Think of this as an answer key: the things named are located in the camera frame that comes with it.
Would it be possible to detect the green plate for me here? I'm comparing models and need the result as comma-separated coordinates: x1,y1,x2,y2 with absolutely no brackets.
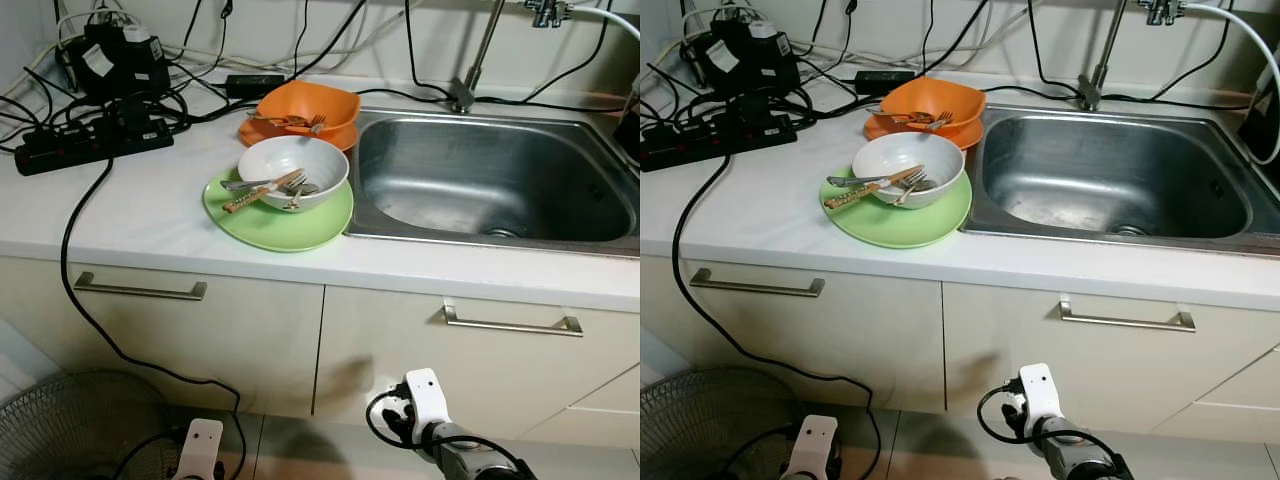
820,168,973,249
203,170,355,253

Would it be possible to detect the wooden chopstick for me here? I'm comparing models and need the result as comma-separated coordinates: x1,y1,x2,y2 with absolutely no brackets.
222,169,304,210
224,176,301,214
832,172,913,210
830,165,919,206

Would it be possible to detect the white bowl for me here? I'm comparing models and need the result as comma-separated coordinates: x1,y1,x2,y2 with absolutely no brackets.
852,132,966,209
237,136,351,212

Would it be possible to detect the cream cabinet door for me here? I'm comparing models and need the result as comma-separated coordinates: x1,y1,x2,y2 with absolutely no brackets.
940,282,1280,433
640,255,946,413
313,285,641,441
0,255,326,419

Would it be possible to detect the stainless steel sink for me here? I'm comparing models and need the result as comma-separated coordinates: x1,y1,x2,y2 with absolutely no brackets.
962,103,1280,259
345,108,641,259

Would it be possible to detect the orange plate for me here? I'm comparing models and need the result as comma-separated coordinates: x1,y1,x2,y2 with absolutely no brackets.
864,113,983,151
238,118,359,153

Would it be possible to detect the orange bowl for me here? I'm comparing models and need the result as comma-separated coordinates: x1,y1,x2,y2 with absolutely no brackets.
879,77,987,131
254,81,362,136

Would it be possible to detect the metal faucet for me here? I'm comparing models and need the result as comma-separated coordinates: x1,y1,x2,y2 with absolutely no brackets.
1077,0,1136,111
449,0,506,113

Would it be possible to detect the black power adapter brick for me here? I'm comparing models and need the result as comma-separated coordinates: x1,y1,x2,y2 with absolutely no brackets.
853,69,916,95
225,73,286,98

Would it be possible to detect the black power strip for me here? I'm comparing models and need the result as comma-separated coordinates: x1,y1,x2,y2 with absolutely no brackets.
640,113,798,171
14,118,175,177

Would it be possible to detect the metal water valve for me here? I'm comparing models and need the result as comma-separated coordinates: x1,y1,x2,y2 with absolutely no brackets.
525,0,573,28
1140,0,1188,26

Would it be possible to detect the black charger with white labels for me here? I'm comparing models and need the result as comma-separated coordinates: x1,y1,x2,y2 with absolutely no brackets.
62,22,171,101
690,18,801,96

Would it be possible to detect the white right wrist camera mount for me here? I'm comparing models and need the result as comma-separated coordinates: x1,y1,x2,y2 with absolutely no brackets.
403,368,454,433
1017,363,1064,426

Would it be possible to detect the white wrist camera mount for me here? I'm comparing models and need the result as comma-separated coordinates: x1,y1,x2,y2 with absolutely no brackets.
172,419,225,480
785,415,839,480
403,368,454,433
1017,363,1064,426

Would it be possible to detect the silver cabinet handle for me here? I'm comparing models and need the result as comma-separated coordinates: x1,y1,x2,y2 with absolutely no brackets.
74,271,208,302
1059,300,1197,333
689,267,826,298
443,305,584,338

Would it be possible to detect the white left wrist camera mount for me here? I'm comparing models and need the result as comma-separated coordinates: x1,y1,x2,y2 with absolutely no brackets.
172,419,225,480
785,415,839,480

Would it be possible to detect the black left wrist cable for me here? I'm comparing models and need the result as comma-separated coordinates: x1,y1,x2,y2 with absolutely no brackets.
720,425,801,480
110,428,191,480

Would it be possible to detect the grey wire fan guard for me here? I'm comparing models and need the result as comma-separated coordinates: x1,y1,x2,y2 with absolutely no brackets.
0,370,191,480
640,367,801,480

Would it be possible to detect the thick black power cable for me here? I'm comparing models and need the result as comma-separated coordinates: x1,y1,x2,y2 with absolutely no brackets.
672,155,881,480
60,155,246,480

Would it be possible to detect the thin black cable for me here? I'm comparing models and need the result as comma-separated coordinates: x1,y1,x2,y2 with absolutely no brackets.
1148,0,1237,101
520,0,613,103
404,0,457,99
1028,0,1083,96

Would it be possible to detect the white water hose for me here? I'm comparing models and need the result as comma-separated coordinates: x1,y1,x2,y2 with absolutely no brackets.
1185,3,1280,166
570,5,641,41

